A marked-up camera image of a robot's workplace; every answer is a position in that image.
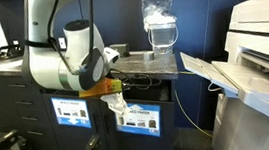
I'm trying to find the clear plastic bucket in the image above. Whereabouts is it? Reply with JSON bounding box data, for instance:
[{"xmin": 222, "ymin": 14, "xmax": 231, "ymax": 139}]
[{"xmin": 146, "ymin": 20, "xmax": 181, "ymax": 57}]

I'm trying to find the small grey cylinder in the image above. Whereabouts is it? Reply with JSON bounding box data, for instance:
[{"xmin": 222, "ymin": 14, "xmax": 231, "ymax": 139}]
[{"xmin": 142, "ymin": 50, "xmax": 156, "ymax": 63}]

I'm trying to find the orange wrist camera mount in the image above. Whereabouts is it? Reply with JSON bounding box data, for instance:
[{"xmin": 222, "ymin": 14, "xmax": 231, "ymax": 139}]
[{"xmin": 77, "ymin": 75, "xmax": 124, "ymax": 99}]

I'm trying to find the thin yellow cable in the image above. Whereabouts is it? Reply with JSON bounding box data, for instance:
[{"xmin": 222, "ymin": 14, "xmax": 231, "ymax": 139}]
[{"xmin": 171, "ymin": 67, "xmax": 215, "ymax": 143}]

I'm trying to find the clear plastic bag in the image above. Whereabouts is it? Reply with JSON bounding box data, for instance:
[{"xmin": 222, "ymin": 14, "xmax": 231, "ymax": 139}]
[{"xmin": 140, "ymin": 0, "xmax": 183, "ymax": 32}]

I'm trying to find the large white office printer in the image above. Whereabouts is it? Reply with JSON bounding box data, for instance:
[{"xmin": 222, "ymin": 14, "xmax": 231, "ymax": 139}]
[{"xmin": 174, "ymin": 0, "xmax": 269, "ymax": 150}]

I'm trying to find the white paper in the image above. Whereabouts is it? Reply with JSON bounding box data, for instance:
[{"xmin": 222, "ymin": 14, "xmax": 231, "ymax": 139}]
[{"xmin": 99, "ymin": 91, "xmax": 132, "ymax": 120}]

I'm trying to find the small white wall plate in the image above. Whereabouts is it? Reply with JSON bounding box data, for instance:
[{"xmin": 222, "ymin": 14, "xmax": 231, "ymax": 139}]
[{"xmin": 57, "ymin": 36, "xmax": 68, "ymax": 51}]

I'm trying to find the blue label with up arrow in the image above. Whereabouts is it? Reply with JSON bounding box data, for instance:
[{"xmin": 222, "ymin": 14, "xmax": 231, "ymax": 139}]
[{"xmin": 112, "ymin": 98, "xmax": 164, "ymax": 142}]

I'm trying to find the white printer cable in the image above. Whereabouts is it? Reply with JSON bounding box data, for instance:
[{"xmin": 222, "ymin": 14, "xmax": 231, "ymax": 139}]
[{"xmin": 207, "ymin": 81, "xmax": 223, "ymax": 93}]

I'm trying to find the dark drawer with handle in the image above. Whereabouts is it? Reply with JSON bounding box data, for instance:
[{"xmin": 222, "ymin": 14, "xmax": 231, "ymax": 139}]
[
  {"xmin": 20, "ymin": 122, "xmax": 60, "ymax": 150},
  {"xmin": 9, "ymin": 93, "xmax": 47, "ymax": 116},
  {"xmin": 3, "ymin": 73, "xmax": 42, "ymax": 100},
  {"xmin": 16, "ymin": 108, "xmax": 52, "ymax": 130}
]

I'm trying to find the small grey power adapter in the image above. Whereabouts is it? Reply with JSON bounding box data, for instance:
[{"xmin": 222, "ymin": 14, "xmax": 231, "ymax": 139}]
[{"xmin": 108, "ymin": 42, "xmax": 131, "ymax": 59}]

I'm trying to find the blue label with down arrow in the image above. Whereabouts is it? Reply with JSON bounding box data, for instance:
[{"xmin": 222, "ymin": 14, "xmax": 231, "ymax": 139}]
[{"xmin": 49, "ymin": 93, "xmax": 93, "ymax": 133}]

